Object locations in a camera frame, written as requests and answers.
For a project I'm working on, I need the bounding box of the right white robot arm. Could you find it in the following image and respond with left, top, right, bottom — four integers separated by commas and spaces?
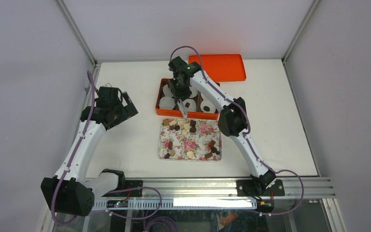
168, 57, 276, 196

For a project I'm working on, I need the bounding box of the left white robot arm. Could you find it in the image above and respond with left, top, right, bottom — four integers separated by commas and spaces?
41, 87, 138, 217

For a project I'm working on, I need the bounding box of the orange chocolate box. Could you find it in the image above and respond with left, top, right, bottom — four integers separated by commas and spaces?
155, 78, 219, 120

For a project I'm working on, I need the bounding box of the brown chocolate lower right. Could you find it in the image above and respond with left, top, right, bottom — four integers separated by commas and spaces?
208, 140, 215, 148

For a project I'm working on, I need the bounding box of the white heart chocolate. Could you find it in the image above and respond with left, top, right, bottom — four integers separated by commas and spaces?
186, 151, 194, 159

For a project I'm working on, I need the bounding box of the brown chocolate tray corner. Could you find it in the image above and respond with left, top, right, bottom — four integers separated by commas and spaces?
204, 152, 213, 160

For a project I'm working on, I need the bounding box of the orange box lid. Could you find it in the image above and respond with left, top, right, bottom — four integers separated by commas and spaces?
200, 54, 246, 82

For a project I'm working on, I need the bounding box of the floral tray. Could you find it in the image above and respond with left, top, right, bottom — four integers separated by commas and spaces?
157, 118, 222, 162

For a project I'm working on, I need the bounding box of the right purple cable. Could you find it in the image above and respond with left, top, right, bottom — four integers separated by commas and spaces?
169, 45, 304, 216

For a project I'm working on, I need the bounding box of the purple cable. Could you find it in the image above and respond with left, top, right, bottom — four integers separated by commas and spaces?
169, 45, 304, 216
50, 70, 101, 225

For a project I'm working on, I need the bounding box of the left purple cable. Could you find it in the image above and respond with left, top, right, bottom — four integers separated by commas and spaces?
50, 70, 101, 225

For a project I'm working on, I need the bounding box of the aluminium frame rail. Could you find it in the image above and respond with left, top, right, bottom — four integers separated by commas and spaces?
80, 177, 335, 212

